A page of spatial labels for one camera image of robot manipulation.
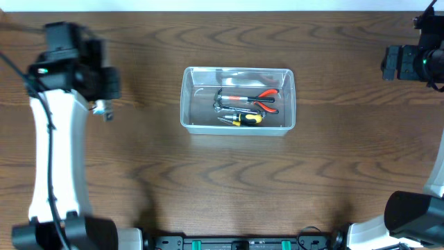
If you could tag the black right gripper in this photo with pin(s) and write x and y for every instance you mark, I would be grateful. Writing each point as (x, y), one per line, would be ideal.
(389, 61)

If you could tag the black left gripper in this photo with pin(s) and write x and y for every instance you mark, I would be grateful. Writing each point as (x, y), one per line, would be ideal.
(112, 83)

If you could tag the white blue screwdriver box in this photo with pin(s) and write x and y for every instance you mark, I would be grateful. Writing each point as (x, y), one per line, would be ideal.
(104, 108)

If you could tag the red handled pliers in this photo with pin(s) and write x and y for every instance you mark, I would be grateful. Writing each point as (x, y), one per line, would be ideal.
(264, 98)

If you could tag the small black orange hammer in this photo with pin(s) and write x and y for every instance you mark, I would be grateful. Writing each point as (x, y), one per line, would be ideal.
(219, 97)

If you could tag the silver combination wrench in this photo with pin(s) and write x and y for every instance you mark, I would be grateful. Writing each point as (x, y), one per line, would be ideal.
(220, 107)

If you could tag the slim yellow black screwdriver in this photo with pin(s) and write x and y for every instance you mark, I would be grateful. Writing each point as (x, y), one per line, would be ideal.
(227, 122)

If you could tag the stubby yellow black screwdriver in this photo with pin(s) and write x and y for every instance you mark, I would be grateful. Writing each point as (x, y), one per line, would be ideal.
(241, 119)

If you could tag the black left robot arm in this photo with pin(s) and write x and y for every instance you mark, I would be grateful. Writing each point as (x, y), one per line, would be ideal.
(65, 85)

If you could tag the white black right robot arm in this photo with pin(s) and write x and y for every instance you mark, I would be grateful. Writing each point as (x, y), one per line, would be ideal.
(410, 220)

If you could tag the clear plastic container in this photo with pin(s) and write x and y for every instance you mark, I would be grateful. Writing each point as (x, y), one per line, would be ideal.
(200, 84)

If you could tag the black mounting rail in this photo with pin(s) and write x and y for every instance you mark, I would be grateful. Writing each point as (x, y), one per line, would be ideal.
(309, 238)

